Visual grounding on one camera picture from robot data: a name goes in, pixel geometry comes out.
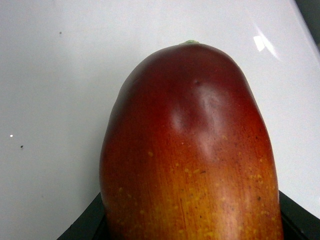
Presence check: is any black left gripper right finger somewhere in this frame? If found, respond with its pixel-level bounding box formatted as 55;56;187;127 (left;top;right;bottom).
279;191;320;240

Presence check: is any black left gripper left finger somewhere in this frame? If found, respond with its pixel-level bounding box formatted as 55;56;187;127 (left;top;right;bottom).
57;193;109;240

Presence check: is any dark red mango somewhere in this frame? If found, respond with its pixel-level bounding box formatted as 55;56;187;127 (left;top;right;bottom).
99;42;284;240

